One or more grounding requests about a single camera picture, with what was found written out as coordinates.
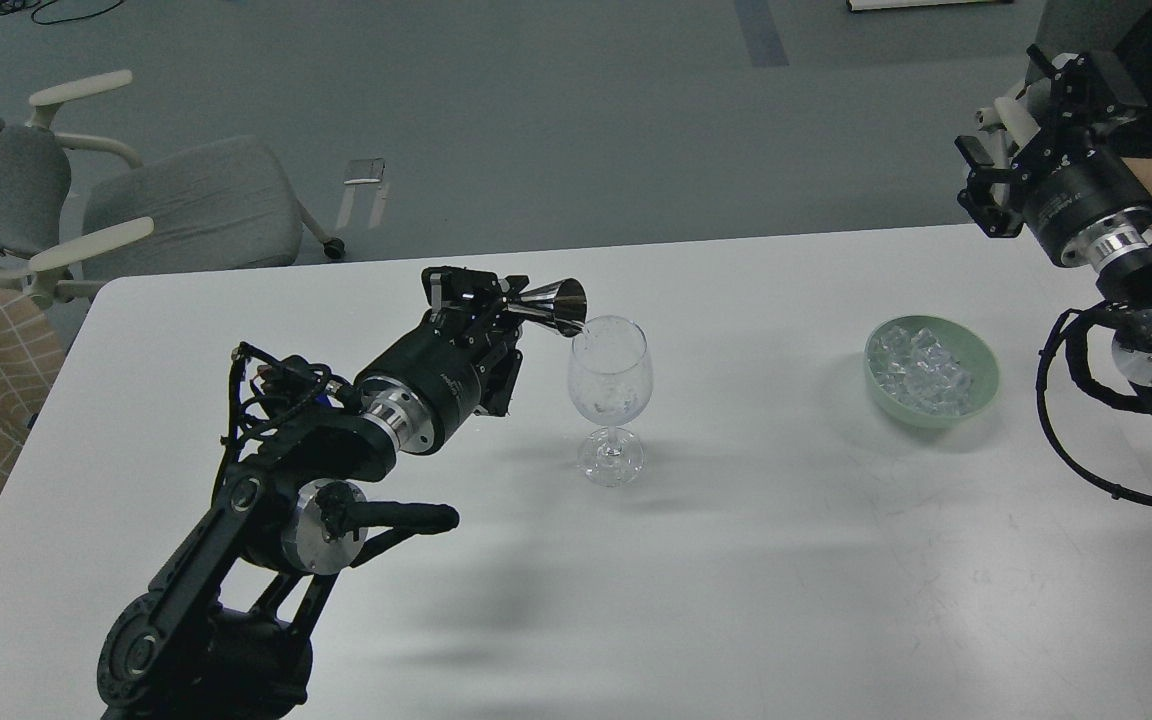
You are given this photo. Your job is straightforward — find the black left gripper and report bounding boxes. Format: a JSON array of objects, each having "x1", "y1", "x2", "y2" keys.
[{"x1": 355, "y1": 266, "x2": 524, "y2": 455}]

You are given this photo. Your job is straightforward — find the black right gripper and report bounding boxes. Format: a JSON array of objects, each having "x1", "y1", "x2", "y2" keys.
[{"x1": 955, "y1": 44, "x2": 1152, "y2": 270}]

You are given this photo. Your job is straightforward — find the steel double jigger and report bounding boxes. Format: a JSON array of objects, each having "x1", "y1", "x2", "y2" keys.
[{"x1": 503, "y1": 278, "x2": 588, "y2": 338}]

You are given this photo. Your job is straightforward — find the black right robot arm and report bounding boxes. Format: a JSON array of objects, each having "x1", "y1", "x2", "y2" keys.
[{"x1": 955, "y1": 45, "x2": 1152, "y2": 507}]

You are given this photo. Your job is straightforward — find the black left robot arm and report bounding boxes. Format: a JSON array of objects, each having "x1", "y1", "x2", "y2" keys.
[{"x1": 97, "y1": 266, "x2": 529, "y2": 719}]

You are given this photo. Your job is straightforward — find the clear wine glass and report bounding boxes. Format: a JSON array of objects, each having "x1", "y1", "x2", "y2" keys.
[{"x1": 567, "y1": 314, "x2": 654, "y2": 488}]

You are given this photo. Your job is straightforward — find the pile of ice cubes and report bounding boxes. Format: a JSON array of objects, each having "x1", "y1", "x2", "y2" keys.
[{"x1": 867, "y1": 325, "x2": 973, "y2": 416}]

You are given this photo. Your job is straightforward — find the white chair right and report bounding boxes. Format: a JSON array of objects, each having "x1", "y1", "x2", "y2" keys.
[{"x1": 975, "y1": 1, "x2": 1152, "y2": 143}]

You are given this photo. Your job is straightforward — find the green bowl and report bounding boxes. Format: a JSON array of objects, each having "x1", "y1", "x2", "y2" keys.
[{"x1": 861, "y1": 314, "x2": 1000, "y2": 430}]

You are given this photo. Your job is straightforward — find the grey office chair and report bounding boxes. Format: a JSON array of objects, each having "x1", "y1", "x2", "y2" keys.
[{"x1": 0, "y1": 70, "x2": 346, "y2": 306}]

